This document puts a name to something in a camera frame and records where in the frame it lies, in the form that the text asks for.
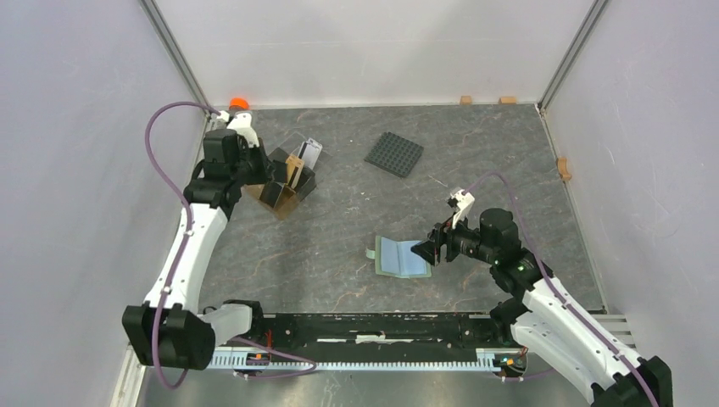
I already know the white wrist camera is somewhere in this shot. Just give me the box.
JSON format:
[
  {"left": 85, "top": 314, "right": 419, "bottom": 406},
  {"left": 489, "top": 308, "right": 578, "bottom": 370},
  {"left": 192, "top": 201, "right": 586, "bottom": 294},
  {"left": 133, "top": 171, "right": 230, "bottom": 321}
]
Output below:
[
  {"left": 447, "top": 188, "right": 475, "bottom": 229},
  {"left": 216, "top": 110, "right": 259, "bottom": 148}
]

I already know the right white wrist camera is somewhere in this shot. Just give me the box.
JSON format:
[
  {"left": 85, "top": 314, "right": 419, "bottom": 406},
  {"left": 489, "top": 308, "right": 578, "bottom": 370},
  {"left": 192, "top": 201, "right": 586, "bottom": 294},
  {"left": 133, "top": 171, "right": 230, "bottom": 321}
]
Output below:
[{"left": 447, "top": 188, "right": 475, "bottom": 229}]

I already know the white slotted cable duct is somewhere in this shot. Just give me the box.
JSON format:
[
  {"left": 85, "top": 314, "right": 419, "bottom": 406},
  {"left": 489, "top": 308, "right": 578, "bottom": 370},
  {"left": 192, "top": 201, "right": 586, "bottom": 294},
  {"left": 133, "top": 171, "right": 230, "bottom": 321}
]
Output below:
[{"left": 206, "top": 347, "right": 500, "bottom": 373}]

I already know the aluminium frame post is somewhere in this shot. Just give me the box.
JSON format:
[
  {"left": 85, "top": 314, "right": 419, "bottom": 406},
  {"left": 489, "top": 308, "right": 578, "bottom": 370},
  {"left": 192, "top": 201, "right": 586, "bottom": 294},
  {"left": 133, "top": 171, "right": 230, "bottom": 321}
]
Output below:
[
  {"left": 537, "top": 0, "right": 610, "bottom": 114},
  {"left": 138, "top": 0, "right": 210, "bottom": 105}
]

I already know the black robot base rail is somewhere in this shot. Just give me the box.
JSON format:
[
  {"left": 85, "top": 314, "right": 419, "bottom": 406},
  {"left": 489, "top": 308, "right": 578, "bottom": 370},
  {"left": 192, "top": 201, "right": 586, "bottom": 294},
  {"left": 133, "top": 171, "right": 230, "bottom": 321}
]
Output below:
[{"left": 244, "top": 312, "right": 521, "bottom": 362}]

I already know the orange round cap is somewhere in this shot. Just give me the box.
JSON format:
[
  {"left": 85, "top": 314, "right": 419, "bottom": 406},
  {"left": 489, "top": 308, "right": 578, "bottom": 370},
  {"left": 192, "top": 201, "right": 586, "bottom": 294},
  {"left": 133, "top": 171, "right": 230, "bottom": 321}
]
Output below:
[{"left": 228, "top": 98, "right": 250, "bottom": 110}]

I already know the curved wooden block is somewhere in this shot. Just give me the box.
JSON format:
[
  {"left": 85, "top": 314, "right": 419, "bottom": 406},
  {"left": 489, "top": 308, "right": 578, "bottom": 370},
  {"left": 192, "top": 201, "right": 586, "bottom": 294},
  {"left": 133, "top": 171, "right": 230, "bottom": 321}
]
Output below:
[{"left": 556, "top": 157, "right": 572, "bottom": 182}]

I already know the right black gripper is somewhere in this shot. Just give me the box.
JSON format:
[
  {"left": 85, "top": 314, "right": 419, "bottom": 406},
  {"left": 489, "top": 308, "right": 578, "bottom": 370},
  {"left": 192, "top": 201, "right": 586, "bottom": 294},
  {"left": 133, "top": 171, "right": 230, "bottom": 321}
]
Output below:
[{"left": 410, "top": 209, "right": 497, "bottom": 267}]

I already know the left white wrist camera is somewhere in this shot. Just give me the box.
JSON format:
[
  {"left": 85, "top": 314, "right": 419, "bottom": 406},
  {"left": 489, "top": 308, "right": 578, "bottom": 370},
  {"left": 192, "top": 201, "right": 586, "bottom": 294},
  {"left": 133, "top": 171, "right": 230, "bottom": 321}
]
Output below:
[{"left": 216, "top": 110, "right": 259, "bottom": 148}]

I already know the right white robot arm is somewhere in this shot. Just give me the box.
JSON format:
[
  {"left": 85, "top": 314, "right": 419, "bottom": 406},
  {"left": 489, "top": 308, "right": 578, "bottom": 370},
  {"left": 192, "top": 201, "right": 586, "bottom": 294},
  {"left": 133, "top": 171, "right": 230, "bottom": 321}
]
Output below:
[{"left": 411, "top": 208, "right": 673, "bottom": 406}]

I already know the right aluminium frame post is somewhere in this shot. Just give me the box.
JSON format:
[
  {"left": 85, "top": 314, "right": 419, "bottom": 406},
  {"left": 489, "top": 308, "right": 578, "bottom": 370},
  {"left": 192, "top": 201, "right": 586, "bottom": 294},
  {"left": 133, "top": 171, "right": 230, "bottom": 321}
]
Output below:
[{"left": 537, "top": 0, "right": 610, "bottom": 114}]

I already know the green card holder wallet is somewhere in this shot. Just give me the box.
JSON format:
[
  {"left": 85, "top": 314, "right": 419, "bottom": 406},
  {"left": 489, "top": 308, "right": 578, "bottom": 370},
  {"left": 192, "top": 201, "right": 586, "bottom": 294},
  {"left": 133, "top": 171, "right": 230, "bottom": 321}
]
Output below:
[{"left": 365, "top": 236, "right": 432, "bottom": 279}]

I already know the left aluminium frame post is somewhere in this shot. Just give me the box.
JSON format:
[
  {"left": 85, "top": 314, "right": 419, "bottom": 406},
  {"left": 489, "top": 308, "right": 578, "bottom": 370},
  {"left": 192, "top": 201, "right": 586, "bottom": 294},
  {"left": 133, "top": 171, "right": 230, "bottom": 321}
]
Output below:
[{"left": 138, "top": 0, "right": 210, "bottom": 105}]

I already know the dark grey lego baseplate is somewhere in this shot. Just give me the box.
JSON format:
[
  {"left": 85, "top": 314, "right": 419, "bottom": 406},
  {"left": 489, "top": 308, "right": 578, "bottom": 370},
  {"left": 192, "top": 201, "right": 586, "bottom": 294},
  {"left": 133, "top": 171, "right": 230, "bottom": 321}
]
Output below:
[{"left": 364, "top": 132, "right": 424, "bottom": 178}]

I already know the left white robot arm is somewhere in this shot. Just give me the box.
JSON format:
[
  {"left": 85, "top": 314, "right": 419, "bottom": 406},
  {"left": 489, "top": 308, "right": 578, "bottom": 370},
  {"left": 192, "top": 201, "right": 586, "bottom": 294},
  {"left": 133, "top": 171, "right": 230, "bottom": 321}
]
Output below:
[{"left": 121, "top": 129, "right": 276, "bottom": 371}]

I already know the gold credit card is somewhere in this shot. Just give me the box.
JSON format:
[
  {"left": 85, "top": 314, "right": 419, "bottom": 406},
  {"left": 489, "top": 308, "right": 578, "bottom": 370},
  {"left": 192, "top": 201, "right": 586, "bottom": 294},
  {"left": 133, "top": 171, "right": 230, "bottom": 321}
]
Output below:
[{"left": 286, "top": 154, "right": 304, "bottom": 190}]

